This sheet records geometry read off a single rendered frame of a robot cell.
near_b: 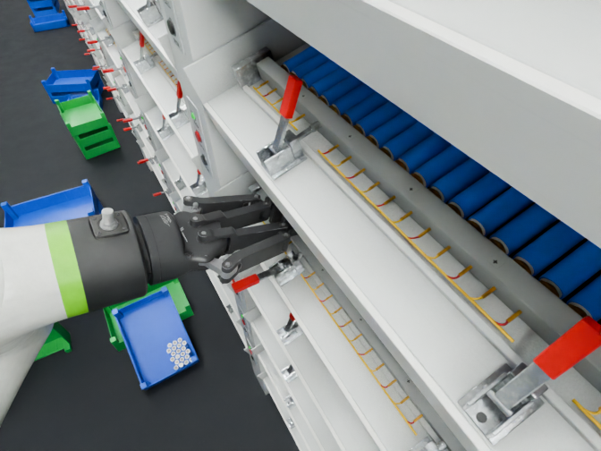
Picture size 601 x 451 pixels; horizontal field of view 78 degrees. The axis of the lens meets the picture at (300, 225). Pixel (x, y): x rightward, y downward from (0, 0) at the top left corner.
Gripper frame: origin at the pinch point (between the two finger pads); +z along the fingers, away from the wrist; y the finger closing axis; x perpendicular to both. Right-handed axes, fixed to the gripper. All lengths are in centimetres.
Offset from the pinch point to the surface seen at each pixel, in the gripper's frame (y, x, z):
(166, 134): 66, 25, 3
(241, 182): 12.6, 3.2, -1.9
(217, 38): 12.8, -17.7, -7.7
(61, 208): 107, 78, -25
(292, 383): -4.7, 45.5, 7.4
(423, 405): -26.2, 3.8, -0.2
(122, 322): 61, 100, -15
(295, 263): -3.9, 4.9, -1.7
